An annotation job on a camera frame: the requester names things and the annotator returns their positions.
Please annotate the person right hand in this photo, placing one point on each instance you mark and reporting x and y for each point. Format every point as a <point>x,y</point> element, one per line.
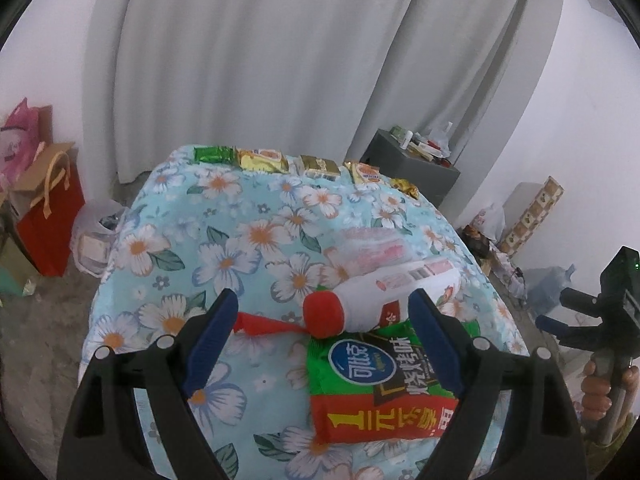
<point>595,390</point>

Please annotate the floral light blue tablecloth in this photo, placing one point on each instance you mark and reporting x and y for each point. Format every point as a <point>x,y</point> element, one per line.
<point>197,229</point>

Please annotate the blue water jug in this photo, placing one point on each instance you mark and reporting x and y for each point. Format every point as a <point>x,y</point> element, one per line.
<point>544,287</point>

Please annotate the orange yellow snack packet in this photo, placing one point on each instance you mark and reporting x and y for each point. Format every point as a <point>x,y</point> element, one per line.
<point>363,173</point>

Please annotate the gold box packet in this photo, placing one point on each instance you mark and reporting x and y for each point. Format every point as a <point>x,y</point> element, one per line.
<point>319,168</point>

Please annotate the red plastic wrapper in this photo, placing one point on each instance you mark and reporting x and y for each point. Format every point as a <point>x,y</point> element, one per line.
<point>257,325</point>

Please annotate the clear plastic bag on cabinet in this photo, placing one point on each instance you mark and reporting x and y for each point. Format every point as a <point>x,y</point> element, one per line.
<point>439,138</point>

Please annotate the white bag by wall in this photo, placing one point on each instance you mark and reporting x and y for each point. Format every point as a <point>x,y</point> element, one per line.
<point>490,222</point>

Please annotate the white small bottle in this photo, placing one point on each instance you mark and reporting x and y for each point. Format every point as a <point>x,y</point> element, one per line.
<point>406,139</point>

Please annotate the green red chip bag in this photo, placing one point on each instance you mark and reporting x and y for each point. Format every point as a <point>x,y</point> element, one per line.
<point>375,386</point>

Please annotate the red gift bag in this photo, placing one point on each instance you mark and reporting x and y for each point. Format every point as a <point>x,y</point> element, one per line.
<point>45,201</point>

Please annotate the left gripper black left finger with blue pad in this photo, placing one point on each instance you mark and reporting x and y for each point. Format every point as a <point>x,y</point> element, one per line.
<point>103,436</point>

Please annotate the white plastic bag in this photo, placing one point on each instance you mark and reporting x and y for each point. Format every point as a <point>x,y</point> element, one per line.
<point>93,235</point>

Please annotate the grey curtain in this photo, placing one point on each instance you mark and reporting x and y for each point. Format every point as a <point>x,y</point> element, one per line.
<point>306,76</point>

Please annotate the dark grey cabinet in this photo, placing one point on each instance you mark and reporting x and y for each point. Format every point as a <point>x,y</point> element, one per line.
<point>433,180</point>

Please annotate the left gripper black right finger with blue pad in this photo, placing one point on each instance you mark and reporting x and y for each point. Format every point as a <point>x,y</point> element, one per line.
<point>540,436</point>

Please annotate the crumpled gold wrapper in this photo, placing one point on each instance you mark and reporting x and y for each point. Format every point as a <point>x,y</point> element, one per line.
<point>406,187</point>

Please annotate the pink gift bag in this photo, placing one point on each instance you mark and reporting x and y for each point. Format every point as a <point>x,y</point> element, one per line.
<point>26,132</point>

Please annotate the white bottle red cap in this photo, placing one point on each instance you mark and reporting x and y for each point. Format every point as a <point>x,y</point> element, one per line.
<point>378,299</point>

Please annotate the clear pink plastic wrapper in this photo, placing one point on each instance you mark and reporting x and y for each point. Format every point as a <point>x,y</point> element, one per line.
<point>363,250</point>

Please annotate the green snack packet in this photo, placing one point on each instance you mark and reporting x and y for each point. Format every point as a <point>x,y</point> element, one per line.
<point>218,154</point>

